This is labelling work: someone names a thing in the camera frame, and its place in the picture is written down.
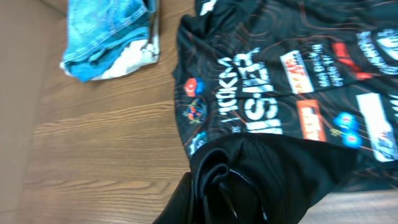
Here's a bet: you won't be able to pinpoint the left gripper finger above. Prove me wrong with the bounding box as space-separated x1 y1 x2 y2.
153 172 194 224

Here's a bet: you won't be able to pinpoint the black orange-patterned cycling jersey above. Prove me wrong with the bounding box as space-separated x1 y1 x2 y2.
174 0 397 223

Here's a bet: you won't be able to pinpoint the folded white cloth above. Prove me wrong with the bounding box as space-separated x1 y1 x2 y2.
58 0 161 82

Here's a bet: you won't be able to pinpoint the folded blue denim jeans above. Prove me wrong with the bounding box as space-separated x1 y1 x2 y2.
60 0 158 83

